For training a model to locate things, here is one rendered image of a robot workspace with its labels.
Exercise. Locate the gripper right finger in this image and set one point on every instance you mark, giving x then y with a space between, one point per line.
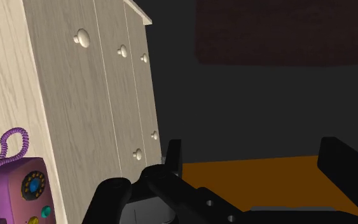
343 170

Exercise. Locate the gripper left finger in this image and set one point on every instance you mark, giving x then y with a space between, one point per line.
166 186

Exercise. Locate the pale wood chest of drawers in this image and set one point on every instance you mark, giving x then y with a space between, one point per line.
73 102

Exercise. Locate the purple toy telephone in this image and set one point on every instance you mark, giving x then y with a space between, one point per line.
14 186

